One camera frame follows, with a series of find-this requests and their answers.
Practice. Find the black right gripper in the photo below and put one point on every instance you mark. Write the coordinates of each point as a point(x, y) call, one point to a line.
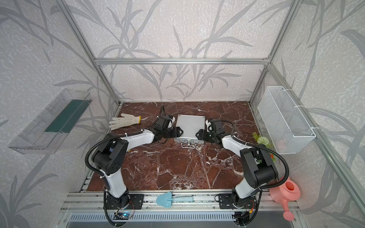
point(202, 133)

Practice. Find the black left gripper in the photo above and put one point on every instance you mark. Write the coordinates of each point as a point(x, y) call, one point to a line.
point(177, 132)

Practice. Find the silver aluminium poker case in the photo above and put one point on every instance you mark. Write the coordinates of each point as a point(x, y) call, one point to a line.
point(190, 126)

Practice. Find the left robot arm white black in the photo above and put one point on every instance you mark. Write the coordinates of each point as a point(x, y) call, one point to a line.
point(106, 157)

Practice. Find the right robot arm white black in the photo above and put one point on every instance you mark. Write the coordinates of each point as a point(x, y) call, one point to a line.
point(259, 169)

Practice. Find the white work glove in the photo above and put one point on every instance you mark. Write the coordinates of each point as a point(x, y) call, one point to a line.
point(124, 121)

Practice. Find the artificial flower pot plant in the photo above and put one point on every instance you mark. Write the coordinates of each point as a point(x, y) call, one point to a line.
point(265, 141)

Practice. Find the pink watering can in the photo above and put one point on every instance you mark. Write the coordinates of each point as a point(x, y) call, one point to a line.
point(285, 193)

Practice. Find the left green circuit board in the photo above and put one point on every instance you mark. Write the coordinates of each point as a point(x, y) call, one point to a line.
point(123, 215)

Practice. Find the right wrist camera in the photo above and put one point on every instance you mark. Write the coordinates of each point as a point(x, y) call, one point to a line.
point(208, 125)

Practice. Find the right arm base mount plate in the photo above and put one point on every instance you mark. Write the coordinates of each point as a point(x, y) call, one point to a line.
point(231, 201)

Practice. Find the white wire mesh basket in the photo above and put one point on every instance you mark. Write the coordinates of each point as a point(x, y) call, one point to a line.
point(287, 127)

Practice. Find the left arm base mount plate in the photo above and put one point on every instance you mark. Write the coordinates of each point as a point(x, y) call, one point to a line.
point(129, 202)

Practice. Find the right circuit board with wires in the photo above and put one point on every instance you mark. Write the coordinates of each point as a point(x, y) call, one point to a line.
point(242, 219)

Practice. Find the aluminium frame front rail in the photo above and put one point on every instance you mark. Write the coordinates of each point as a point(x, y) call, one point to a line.
point(204, 200)

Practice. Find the clear plastic wall shelf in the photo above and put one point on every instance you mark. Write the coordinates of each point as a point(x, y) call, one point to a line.
point(46, 133)

